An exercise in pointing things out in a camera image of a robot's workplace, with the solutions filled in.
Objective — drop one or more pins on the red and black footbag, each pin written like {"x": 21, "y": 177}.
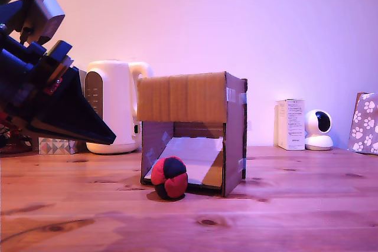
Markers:
{"x": 169, "y": 179}

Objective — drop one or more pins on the cardboard dice tower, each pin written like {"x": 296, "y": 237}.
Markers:
{"x": 183, "y": 98}

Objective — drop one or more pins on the geometric print tissue box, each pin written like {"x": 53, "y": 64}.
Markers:
{"x": 56, "y": 147}

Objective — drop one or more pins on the white electric kettle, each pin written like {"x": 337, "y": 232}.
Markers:
{"x": 118, "y": 101}

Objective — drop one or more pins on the white printed carton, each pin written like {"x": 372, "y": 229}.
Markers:
{"x": 293, "y": 125}

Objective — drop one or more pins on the paw print bag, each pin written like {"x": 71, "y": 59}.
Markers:
{"x": 364, "y": 125}

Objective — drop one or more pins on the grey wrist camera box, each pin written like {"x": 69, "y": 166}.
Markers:
{"x": 50, "y": 13}

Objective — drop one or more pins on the small white round camera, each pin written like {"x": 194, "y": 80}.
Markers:
{"x": 319, "y": 142}

